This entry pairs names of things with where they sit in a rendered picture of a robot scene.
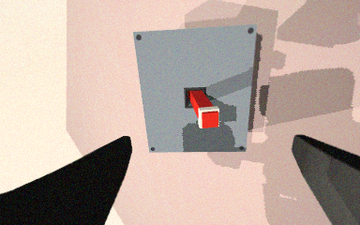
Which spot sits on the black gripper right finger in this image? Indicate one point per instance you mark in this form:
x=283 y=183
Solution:
x=333 y=176

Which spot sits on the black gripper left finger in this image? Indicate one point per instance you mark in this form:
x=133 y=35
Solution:
x=82 y=192

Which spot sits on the grey sloped panel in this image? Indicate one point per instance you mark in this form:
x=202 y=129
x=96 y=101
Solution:
x=216 y=60

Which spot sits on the dark red square peg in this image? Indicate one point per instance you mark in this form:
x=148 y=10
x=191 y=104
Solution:
x=207 y=113

